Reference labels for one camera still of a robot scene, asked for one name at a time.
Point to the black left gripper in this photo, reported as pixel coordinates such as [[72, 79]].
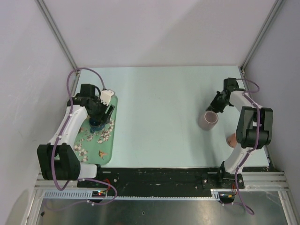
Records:
[[103, 116]]

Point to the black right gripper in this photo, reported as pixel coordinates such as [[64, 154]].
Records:
[[213, 107]]

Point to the blue glazed mug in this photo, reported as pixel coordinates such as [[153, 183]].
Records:
[[95, 125]]

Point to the purple ribbed mug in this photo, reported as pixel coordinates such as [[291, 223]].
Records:
[[208, 120]]

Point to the beige pink mug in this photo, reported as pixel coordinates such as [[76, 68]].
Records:
[[232, 141]]

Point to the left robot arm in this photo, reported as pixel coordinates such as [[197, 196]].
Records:
[[57, 158]]

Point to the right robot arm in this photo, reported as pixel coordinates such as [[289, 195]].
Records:
[[254, 128]]

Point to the green floral tray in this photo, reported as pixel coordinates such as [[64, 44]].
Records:
[[97, 147]]

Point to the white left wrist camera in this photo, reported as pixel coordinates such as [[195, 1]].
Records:
[[106, 96]]

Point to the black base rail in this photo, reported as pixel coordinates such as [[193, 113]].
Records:
[[161, 182]]

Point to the white slotted cable duct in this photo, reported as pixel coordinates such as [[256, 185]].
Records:
[[90, 194]]

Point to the aluminium frame post right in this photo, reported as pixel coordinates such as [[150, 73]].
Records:
[[267, 24]]

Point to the aluminium frame post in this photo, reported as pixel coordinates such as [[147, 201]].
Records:
[[56, 32], [267, 24]]

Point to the aluminium frame post left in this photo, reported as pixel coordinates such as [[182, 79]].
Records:
[[56, 32]]

